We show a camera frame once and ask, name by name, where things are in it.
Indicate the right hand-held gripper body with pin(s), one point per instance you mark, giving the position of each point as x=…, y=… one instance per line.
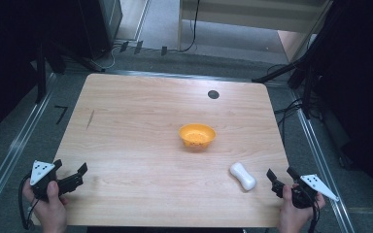
x=311, y=189

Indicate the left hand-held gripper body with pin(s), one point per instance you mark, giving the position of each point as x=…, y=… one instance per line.
x=41, y=171

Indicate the person's right hand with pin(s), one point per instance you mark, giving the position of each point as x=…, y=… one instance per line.
x=293, y=216

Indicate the person's left hand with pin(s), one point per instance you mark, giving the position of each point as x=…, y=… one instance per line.
x=50, y=210

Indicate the white plastic bottle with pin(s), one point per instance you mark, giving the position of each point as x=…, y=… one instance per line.
x=243, y=176

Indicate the black metal stand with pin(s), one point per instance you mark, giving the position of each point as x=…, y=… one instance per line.
x=291, y=66
x=40, y=74

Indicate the orange plastic bowl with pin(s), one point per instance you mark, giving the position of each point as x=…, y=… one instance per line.
x=196, y=136

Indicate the dark round table grommet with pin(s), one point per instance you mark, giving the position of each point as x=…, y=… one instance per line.
x=213, y=94

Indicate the dark curtain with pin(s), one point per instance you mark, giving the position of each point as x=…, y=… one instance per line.
x=362, y=81
x=6, y=58

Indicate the black floor tape strip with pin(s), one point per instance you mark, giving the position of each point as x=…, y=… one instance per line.
x=138, y=47
x=124, y=46
x=163, y=50

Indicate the black cabinet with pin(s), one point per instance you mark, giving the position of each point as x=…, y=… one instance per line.
x=100, y=22

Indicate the white shelf unit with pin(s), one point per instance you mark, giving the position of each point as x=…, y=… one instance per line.
x=239, y=19

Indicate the metal floor rail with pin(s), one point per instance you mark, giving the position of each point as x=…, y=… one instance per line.
x=181, y=75
x=13, y=152
x=323, y=161

